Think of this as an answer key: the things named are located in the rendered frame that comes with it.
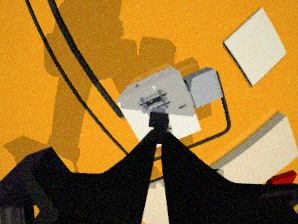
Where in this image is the red rectangular block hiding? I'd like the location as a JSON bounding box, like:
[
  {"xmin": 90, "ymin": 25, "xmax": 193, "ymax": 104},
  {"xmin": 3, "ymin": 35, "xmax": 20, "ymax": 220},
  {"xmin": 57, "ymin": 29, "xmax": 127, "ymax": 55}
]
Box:
[{"xmin": 267, "ymin": 169, "xmax": 297, "ymax": 185}]

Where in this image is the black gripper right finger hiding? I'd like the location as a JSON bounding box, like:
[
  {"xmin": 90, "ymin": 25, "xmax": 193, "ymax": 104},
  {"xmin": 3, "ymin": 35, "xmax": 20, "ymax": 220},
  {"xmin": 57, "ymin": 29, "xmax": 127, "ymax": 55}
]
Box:
[{"xmin": 161, "ymin": 131, "xmax": 298, "ymax": 224}]

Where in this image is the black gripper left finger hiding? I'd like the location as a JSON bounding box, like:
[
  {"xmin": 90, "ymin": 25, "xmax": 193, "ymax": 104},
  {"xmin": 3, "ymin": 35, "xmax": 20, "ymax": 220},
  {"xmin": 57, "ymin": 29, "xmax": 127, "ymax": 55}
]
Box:
[{"xmin": 23, "ymin": 129, "xmax": 157, "ymax": 224}]

